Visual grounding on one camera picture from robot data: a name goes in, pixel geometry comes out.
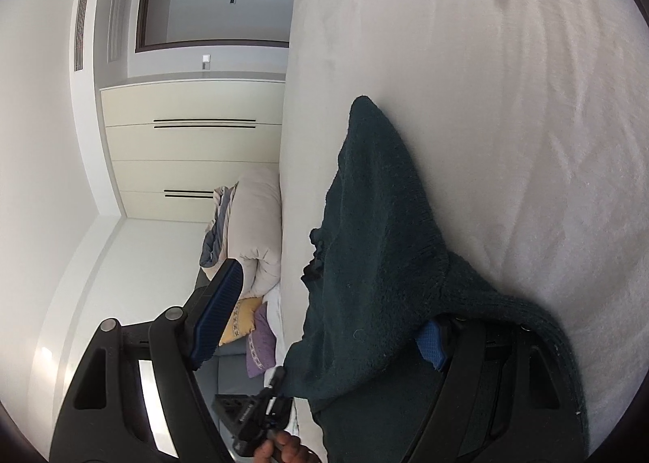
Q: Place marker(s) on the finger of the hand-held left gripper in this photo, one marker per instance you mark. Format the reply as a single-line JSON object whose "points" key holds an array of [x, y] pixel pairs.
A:
{"points": [[276, 381]]}

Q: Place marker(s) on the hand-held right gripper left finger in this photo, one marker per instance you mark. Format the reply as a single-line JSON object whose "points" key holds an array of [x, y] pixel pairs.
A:
{"points": [[218, 311]]}

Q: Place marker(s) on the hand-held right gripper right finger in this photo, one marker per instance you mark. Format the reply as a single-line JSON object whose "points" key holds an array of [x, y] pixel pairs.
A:
{"points": [[433, 347]]}

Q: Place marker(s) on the dark green towel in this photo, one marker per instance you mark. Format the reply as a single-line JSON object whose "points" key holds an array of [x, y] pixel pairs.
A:
{"points": [[375, 250]]}

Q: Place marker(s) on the person's left hand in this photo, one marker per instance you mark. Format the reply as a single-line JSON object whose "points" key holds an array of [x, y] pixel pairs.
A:
{"points": [[286, 450]]}

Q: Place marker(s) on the yellow patterned pillow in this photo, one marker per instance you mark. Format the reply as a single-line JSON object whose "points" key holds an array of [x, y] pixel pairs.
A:
{"points": [[242, 320]]}

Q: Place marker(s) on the purple patterned pillow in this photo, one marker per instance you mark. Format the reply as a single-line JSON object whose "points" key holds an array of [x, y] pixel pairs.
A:
{"points": [[261, 341]]}

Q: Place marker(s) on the grey padded headboard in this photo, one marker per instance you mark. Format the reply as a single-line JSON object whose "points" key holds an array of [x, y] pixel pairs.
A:
{"points": [[230, 372]]}

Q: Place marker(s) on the white pillow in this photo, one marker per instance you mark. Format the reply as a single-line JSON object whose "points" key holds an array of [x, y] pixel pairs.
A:
{"points": [[274, 301]]}

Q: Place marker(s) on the folded beige duvet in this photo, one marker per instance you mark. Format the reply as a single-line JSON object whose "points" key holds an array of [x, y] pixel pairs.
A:
{"points": [[256, 219]]}

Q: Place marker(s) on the cream wardrobe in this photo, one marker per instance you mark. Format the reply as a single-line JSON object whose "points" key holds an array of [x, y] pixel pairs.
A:
{"points": [[203, 159]]}

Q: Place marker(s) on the white ceiling air vent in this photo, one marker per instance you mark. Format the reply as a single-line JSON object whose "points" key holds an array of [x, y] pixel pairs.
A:
{"points": [[81, 27], [115, 24]]}

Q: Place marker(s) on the bed with white sheet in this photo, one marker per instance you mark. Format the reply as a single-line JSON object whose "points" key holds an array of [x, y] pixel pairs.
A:
{"points": [[456, 37]]}

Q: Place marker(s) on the white light switch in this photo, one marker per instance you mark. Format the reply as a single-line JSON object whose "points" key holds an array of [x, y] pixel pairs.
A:
{"points": [[206, 61]]}

